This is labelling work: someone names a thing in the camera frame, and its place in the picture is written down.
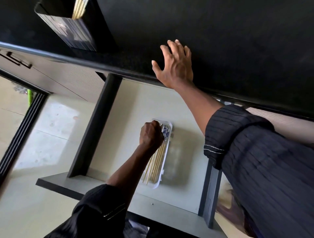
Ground person's right hand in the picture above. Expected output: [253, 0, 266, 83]
[152, 39, 194, 90]

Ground person's left hand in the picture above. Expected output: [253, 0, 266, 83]
[140, 120, 165, 154]

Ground bundle of wooden chopsticks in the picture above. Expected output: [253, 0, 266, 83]
[142, 124, 170, 185]

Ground person's right forearm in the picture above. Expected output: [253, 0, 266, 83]
[175, 82, 224, 136]

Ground person's left forearm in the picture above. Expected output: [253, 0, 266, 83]
[106, 145, 158, 204]

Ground white plastic tray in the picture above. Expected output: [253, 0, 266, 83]
[139, 119, 173, 189]

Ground grey open drawer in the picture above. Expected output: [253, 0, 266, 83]
[36, 73, 228, 238]

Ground black chopstick holder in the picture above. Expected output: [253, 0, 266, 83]
[34, 0, 116, 52]

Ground beige cabinet door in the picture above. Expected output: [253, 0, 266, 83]
[0, 47, 106, 102]

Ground wooden chopsticks in holder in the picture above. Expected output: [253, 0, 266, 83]
[72, 0, 89, 20]

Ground black striped shirt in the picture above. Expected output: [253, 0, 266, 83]
[44, 104, 314, 238]

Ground black sliding door track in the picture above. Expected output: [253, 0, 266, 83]
[0, 93, 48, 183]

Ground black cabinet handle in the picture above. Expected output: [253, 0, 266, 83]
[0, 50, 33, 69]

